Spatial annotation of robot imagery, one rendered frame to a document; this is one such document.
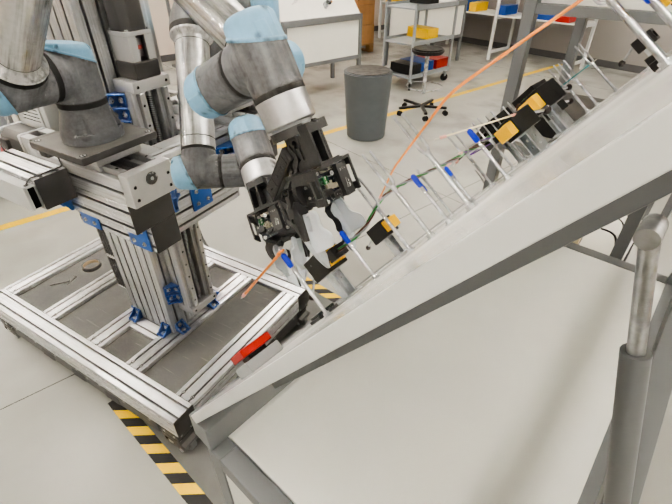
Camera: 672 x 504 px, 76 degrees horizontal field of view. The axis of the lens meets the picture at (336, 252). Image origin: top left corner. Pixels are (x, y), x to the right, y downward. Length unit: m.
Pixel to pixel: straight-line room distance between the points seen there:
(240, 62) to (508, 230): 0.49
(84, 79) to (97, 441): 1.36
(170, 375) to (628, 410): 1.62
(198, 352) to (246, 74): 1.43
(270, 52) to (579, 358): 0.93
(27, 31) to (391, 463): 1.04
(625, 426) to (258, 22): 0.58
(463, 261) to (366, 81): 3.92
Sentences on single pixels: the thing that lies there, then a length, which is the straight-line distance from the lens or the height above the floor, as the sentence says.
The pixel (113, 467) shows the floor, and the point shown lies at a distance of 1.96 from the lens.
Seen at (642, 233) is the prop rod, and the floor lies 1.42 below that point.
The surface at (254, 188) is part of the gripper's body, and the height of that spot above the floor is 1.20.
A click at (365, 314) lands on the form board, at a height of 1.38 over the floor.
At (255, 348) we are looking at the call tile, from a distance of 0.61.
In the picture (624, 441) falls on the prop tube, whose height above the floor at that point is 1.23.
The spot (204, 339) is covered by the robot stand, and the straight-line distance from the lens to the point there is 1.94.
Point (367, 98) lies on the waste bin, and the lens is 4.16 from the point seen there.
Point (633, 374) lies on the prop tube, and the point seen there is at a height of 1.30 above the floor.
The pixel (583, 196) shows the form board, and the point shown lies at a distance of 0.18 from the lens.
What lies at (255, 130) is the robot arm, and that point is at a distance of 0.89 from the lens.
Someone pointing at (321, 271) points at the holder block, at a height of 1.14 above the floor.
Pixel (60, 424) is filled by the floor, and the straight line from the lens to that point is 2.17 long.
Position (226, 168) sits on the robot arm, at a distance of 0.97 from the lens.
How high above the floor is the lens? 1.58
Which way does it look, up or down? 36 degrees down
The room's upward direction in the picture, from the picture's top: straight up
